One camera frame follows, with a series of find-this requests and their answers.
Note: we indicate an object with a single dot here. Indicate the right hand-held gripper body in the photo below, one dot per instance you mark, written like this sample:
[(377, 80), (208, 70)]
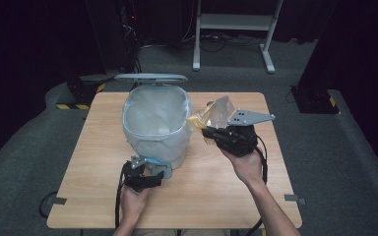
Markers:
[(239, 139)]

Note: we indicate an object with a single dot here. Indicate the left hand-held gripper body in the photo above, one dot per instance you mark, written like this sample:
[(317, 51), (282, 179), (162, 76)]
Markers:
[(134, 177)]

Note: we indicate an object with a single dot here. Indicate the yellow and clear plastic wrapper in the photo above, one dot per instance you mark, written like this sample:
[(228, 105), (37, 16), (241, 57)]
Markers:
[(210, 114)]

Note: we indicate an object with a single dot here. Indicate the white pedal trash can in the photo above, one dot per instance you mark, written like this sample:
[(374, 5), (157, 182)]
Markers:
[(177, 154)]

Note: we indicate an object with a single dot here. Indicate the translucent white bin liner bag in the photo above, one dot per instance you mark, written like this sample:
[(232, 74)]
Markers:
[(157, 111)]

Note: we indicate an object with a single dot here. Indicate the person's left hand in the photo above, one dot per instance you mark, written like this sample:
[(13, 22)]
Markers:
[(134, 205)]

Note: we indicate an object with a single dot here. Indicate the person's right hand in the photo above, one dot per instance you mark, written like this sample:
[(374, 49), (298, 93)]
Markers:
[(247, 167)]

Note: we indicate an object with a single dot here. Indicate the black stand base yellow mark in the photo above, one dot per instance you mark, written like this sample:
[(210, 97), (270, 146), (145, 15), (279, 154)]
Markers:
[(315, 100)]

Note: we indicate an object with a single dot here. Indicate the black stand base striped edge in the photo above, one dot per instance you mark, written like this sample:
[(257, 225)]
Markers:
[(85, 87)]

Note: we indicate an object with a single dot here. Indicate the white metal stand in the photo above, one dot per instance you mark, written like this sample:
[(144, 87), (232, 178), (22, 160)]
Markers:
[(233, 22)]

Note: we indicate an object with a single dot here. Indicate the grey metal table bracket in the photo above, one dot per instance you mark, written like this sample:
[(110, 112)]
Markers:
[(59, 200), (293, 198)]

